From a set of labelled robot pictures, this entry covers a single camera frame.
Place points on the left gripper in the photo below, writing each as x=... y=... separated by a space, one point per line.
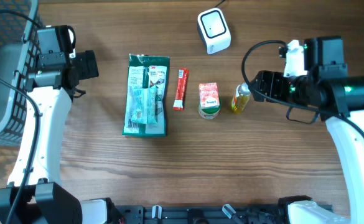
x=86 y=68

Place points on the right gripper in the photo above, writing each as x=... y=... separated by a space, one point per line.
x=264 y=78

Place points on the yellow dish soap bottle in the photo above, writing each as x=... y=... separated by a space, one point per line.
x=240 y=99

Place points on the orange jar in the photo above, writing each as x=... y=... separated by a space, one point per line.
x=210 y=103

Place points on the teal snack packet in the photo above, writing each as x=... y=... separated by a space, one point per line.
x=144 y=111

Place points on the green 3M package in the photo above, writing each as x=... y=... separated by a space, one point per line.
x=146 y=71

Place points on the red stick sachet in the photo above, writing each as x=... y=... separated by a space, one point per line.
x=183 y=75

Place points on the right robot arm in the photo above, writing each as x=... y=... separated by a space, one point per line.
x=315 y=78

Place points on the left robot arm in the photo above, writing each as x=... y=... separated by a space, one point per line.
x=34 y=193

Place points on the white barcode scanner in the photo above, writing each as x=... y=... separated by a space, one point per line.
x=213 y=30

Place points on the grey plastic mesh basket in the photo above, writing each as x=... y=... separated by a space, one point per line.
x=19 y=46

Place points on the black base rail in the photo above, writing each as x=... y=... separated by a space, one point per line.
x=266 y=213

